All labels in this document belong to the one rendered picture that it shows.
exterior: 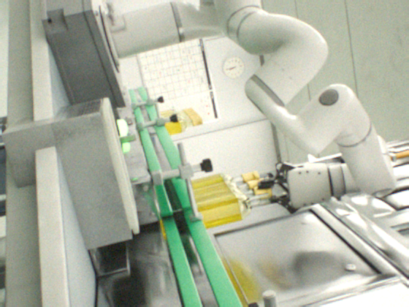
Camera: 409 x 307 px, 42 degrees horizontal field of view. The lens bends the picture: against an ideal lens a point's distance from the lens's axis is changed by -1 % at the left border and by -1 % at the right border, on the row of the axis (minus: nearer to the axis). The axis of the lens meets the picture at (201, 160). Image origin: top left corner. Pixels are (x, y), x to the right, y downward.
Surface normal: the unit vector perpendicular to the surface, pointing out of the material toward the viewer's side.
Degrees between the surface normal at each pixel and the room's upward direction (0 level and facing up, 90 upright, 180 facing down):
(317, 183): 106
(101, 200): 90
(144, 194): 90
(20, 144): 90
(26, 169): 90
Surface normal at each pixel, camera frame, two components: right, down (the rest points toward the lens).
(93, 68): 0.24, 0.69
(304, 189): -0.15, 0.33
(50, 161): -0.09, -0.69
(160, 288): -0.20, -0.94
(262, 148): 0.16, 0.23
